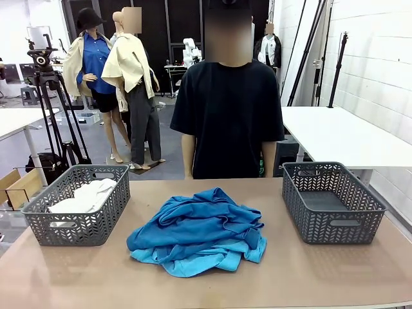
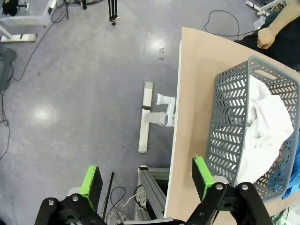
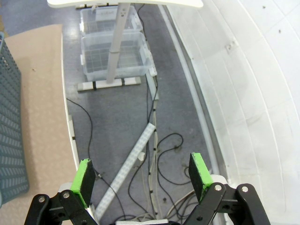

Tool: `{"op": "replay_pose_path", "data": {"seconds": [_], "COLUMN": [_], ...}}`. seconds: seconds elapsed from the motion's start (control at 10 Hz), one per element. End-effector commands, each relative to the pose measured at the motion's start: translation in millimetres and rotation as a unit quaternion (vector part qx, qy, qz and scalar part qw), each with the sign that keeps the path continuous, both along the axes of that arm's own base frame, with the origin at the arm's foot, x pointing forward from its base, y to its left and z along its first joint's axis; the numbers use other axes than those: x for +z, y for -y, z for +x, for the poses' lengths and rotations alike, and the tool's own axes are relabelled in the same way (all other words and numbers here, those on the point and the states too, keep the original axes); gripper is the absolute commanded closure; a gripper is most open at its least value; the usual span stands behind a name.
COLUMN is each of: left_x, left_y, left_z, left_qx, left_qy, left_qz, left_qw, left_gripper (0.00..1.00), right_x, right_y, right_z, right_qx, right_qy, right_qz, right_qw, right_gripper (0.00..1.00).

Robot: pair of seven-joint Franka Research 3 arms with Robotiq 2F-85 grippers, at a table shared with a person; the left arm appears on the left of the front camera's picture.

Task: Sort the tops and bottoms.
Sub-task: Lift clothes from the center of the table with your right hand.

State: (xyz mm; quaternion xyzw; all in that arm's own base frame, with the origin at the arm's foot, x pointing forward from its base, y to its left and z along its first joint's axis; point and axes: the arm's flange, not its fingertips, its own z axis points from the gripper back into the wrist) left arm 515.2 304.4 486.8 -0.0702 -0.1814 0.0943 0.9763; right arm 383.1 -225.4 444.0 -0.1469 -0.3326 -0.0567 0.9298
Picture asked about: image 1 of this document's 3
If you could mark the dark blue garment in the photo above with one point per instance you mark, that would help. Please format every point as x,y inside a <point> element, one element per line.
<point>193,225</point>
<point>255,239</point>

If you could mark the light blue garment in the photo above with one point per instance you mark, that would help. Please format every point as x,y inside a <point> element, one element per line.
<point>193,267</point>

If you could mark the white garment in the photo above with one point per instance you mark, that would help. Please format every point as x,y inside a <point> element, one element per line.
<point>87,198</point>

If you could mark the person's right forearm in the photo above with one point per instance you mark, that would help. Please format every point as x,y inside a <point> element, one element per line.
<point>188,157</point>

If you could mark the person's left forearm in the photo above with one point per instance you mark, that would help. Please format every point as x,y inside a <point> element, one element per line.
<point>268,159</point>

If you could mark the person in black T-shirt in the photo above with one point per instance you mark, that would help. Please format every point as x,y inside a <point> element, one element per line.
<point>228,112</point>

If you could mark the green bag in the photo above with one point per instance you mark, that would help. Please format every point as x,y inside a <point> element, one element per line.
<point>261,167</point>

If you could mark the dark grey plastic stool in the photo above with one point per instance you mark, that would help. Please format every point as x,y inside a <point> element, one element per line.
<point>286,154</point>

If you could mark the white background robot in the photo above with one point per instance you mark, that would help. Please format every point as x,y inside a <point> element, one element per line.
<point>190,51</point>

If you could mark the mannequin cream jacket grey trousers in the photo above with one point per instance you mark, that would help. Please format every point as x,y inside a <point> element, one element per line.
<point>132,74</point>

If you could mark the mannequin white and black jacket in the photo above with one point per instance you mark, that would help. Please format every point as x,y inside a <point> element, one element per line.
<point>268,51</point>

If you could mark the white box on floor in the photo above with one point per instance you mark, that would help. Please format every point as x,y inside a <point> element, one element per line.
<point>88,119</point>

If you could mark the large white table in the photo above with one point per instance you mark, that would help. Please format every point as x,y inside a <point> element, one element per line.
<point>338,135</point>

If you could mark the mannequin blue shirt black hat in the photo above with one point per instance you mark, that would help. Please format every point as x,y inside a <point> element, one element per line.
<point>95,67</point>

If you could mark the black leaning stand poles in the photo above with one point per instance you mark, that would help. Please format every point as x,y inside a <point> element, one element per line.
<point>305,53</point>

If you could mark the dark grey plastic basket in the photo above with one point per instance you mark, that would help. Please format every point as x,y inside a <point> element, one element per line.
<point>80,229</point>
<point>338,232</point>

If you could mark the black bag on floor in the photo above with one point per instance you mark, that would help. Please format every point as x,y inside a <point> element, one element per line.
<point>51,165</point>

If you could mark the black upright stand pole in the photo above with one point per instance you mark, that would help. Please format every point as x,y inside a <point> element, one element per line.
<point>338,71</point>

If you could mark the brown cardboard panels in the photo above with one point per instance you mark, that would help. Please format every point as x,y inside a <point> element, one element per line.
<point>25,188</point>

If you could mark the small grey stool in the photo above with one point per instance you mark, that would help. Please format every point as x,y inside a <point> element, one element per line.
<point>29,96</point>

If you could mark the white table with leg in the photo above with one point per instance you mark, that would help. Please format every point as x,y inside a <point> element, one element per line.
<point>16,120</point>

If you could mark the black camera tripod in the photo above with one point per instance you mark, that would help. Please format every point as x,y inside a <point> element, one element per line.
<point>48,83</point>

